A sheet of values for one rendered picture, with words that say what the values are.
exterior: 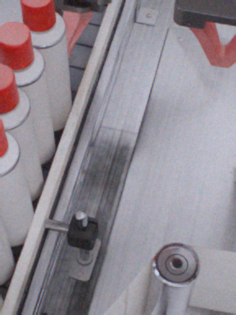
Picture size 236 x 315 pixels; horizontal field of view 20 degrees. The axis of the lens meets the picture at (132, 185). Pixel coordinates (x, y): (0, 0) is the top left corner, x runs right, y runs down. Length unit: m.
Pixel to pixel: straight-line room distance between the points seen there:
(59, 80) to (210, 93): 0.21
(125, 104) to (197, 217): 0.21
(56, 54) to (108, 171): 0.20
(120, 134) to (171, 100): 0.08
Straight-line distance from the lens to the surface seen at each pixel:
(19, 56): 0.63
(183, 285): 0.52
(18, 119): 0.63
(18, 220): 0.69
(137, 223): 0.75
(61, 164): 0.74
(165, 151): 0.80
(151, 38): 0.97
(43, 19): 0.67
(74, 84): 0.85
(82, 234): 0.70
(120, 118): 0.88
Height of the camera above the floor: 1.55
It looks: 61 degrees down
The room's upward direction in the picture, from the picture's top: 4 degrees clockwise
